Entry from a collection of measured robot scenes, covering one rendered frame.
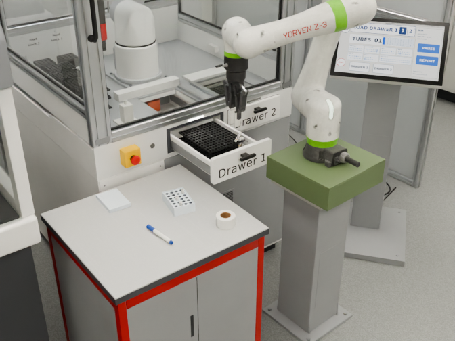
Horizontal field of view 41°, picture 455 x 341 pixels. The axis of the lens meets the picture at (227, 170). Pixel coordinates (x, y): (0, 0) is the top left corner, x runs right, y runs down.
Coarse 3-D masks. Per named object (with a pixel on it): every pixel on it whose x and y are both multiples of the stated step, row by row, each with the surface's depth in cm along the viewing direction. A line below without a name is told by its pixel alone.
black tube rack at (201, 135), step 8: (192, 128) 259; (200, 128) 259; (208, 128) 259; (216, 128) 259; (224, 128) 259; (184, 136) 253; (192, 136) 253; (200, 136) 253; (208, 136) 252; (216, 136) 253; (224, 136) 253; (232, 136) 252; (192, 144) 252; (200, 144) 247; (208, 144) 253; (216, 144) 246; (200, 152) 246; (208, 152) 247; (216, 152) 247; (224, 152) 247
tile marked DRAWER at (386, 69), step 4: (376, 64) 291; (380, 64) 291; (384, 64) 290; (372, 68) 291; (376, 68) 291; (380, 68) 290; (384, 68) 290; (388, 68) 290; (392, 68) 289; (372, 72) 291; (376, 72) 290; (380, 72) 290; (384, 72) 290; (388, 72) 289; (392, 72) 289
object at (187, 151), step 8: (208, 120) 268; (216, 120) 267; (184, 128) 261; (232, 128) 260; (176, 136) 260; (240, 136) 256; (176, 144) 252; (184, 144) 247; (184, 152) 248; (192, 152) 244; (192, 160) 245; (200, 160) 240; (208, 160) 236; (200, 168) 242; (208, 168) 237
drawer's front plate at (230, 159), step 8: (248, 144) 240; (256, 144) 240; (264, 144) 243; (232, 152) 234; (240, 152) 237; (248, 152) 240; (256, 152) 242; (264, 152) 245; (216, 160) 231; (224, 160) 233; (232, 160) 236; (248, 160) 241; (256, 160) 244; (216, 168) 232; (224, 168) 235; (232, 168) 238; (248, 168) 243; (216, 176) 234; (224, 176) 237; (232, 176) 239
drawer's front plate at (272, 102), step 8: (272, 96) 281; (248, 104) 273; (256, 104) 274; (264, 104) 278; (272, 104) 281; (248, 112) 274; (264, 112) 280; (272, 112) 283; (264, 120) 282; (240, 128) 274
